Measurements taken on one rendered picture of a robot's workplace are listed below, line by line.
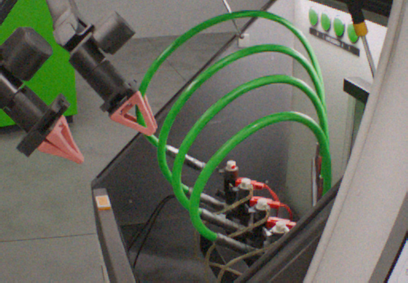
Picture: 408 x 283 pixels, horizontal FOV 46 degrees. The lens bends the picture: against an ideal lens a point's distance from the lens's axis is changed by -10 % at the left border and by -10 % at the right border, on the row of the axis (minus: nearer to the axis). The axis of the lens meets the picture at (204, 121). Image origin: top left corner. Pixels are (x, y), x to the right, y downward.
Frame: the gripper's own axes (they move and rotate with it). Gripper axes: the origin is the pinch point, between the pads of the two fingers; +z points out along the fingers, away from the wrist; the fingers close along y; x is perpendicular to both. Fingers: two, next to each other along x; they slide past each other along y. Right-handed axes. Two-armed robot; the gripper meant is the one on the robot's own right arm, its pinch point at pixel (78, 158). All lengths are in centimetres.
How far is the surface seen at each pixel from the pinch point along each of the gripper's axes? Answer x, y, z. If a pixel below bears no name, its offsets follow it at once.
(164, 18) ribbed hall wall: 675, -77, 65
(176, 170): -1.1, 10.1, 12.0
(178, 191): -1.1, 7.6, 14.9
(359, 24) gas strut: -11.3, 44.8, 10.6
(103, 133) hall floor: 310, -121, 56
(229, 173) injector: 17.4, 10.2, 26.2
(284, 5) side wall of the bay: 55, 41, 18
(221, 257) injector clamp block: 7.9, -0.7, 34.6
